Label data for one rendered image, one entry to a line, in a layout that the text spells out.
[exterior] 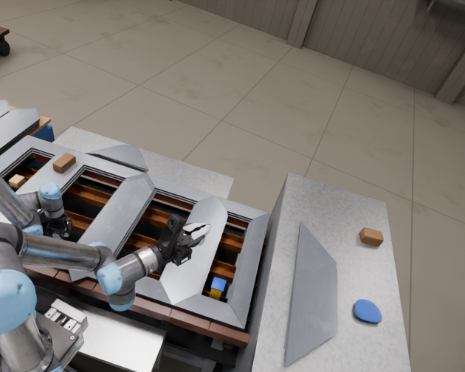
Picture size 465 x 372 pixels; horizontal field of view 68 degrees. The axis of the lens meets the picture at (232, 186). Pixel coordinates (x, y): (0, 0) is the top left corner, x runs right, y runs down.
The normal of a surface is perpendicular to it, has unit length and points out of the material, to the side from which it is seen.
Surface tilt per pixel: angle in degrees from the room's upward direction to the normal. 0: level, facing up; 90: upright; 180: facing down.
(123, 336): 0
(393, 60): 90
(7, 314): 82
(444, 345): 0
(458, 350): 0
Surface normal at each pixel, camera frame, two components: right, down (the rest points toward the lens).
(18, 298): 0.63, 0.54
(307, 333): 0.21, -0.71
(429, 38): -0.39, 0.57
